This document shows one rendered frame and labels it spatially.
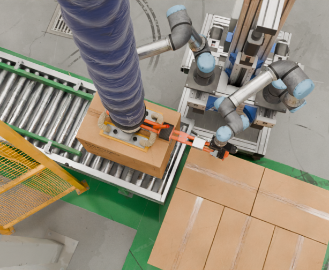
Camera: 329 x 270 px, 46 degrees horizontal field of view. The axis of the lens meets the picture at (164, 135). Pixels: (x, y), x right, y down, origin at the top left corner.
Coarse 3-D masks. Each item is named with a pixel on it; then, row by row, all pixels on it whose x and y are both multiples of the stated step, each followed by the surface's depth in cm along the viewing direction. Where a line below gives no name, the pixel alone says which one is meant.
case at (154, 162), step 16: (96, 96) 261; (96, 112) 257; (176, 112) 256; (80, 128) 254; (96, 128) 254; (176, 128) 260; (96, 144) 251; (112, 144) 251; (160, 144) 250; (112, 160) 286; (128, 160) 262; (144, 160) 247; (160, 160) 247; (160, 176) 275
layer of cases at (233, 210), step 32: (192, 160) 302; (224, 160) 302; (192, 192) 295; (224, 192) 295; (256, 192) 294; (288, 192) 294; (320, 192) 293; (192, 224) 288; (224, 224) 288; (256, 224) 287; (288, 224) 287; (320, 224) 287; (160, 256) 282; (192, 256) 281; (224, 256) 281; (256, 256) 281; (288, 256) 280; (320, 256) 280
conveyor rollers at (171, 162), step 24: (0, 96) 320; (24, 96) 320; (48, 96) 320; (72, 96) 320; (24, 120) 314; (48, 120) 314; (72, 120) 314; (72, 144) 308; (96, 168) 301; (120, 168) 301; (168, 168) 300
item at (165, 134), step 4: (164, 124) 239; (168, 124) 238; (168, 128) 238; (172, 128) 238; (160, 132) 237; (164, 132) 237; (168, 132) 237; (172, 132) 236; (160, 136) 236; (164, 136) 237; (168, 136) 237; (168, 140) 238
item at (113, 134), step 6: (114, 126) 252; (102, 132) 251; (108, 132) 251; (114, 132) 248; (114, 138) 250; (120, 138) 249; (132, 138) 249; (138, 138) 249; (144, 138) 249; (126, 144) 249; (132, 144) 248; (138, 144) 248; (144, 150) 247
